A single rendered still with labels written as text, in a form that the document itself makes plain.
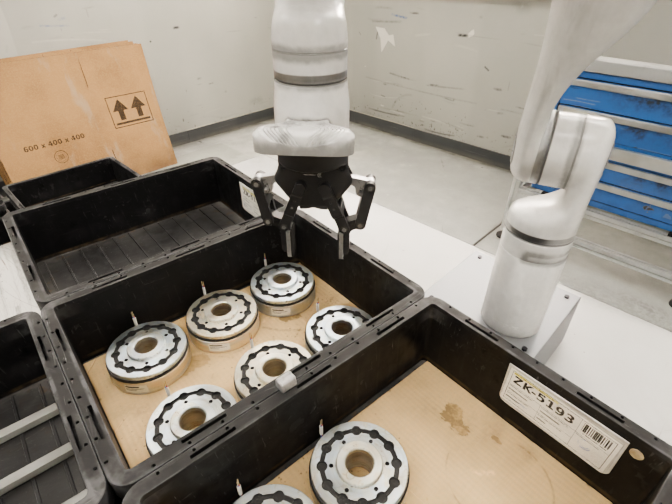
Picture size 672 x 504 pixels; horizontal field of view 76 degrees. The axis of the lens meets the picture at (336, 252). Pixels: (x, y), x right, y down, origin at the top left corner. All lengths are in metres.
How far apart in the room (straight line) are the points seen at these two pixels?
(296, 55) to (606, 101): 1.88
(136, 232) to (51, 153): 2.30
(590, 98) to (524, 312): 1.61
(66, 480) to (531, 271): 0.61
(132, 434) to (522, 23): 3.03
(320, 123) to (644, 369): 0.73
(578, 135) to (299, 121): 0.33
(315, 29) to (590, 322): 0.78
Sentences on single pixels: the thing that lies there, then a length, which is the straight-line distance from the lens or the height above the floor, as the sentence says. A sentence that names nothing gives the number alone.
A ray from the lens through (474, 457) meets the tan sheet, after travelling 0.56.
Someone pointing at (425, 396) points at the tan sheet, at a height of 0.83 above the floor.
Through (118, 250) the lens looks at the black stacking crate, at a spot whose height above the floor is 0.83.
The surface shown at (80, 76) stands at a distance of 3.28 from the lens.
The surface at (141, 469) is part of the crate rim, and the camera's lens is 0.45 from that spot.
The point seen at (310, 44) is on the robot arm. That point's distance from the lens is 0.41.
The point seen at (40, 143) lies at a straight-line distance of 3.22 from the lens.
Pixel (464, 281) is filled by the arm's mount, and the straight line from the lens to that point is 0.81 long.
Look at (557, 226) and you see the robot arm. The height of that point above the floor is 1.01.
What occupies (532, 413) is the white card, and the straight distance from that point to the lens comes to 0.56.
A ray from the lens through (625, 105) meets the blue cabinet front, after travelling 2.19.
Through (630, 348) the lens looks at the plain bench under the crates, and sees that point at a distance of 0.97.
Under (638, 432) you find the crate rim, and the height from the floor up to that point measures 0.93.
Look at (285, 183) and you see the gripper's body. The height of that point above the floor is 1.09.
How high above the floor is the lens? 1.30
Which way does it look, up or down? 35 degrees down
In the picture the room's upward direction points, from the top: straight up
